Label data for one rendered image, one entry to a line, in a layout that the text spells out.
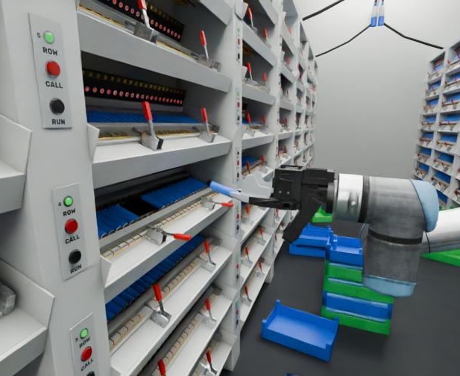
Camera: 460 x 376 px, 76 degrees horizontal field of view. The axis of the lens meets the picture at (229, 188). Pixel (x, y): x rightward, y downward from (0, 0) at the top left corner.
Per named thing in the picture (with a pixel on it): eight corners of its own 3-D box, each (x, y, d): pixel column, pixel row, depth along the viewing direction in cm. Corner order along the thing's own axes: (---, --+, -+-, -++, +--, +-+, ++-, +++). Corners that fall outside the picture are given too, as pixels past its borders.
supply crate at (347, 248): (391, 253, 148) (393, 238, 146) (397, 271, 129) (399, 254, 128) (328, 244, 158) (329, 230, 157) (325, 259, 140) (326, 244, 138)
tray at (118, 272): (228, 210, 103) (238, 186, 100) (97, 310, 47) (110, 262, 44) (180, 185, 108) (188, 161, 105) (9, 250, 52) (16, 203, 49)
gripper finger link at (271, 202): (251, 192, 63) (293, 195, 61) (251, 200, 64) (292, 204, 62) (247, 197, 59) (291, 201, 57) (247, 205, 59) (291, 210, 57)
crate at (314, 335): (338, 332, 138) (339, 317, 136) (329, 362, 121) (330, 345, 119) (276, 312, 152) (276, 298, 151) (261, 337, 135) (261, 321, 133)
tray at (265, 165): (271, 177, 167) (280, 154, 163) (236, 203, 112) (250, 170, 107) (238, 162, 172) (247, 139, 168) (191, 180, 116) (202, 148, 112)
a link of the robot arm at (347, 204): (355, 214, 62) (358, 229, 53) (330, 211, 64) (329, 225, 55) (360, 171, 60) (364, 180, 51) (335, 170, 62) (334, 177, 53)
